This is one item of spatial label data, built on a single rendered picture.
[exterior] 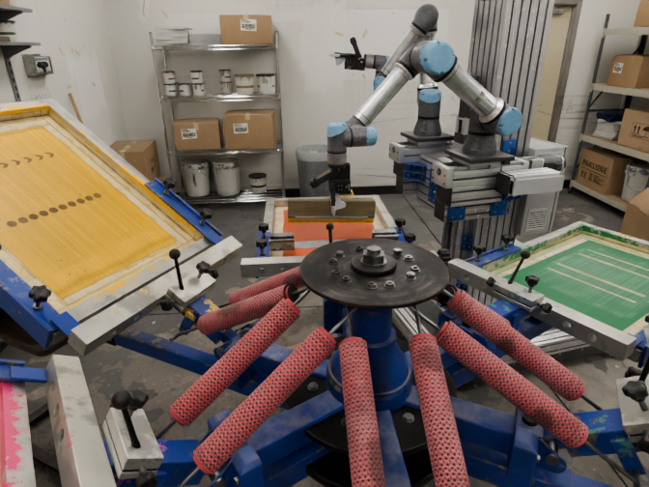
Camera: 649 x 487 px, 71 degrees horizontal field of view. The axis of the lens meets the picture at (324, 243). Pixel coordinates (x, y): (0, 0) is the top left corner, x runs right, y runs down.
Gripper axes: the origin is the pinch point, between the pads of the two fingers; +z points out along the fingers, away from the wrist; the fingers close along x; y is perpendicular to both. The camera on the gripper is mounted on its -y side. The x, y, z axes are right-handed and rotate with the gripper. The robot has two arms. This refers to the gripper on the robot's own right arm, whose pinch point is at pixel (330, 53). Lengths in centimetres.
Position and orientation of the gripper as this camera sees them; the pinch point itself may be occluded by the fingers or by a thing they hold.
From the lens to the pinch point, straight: 274.7
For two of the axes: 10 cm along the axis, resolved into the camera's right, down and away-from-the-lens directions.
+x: 1.5, -4.3, 8.9
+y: -0.8, 8.9, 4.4
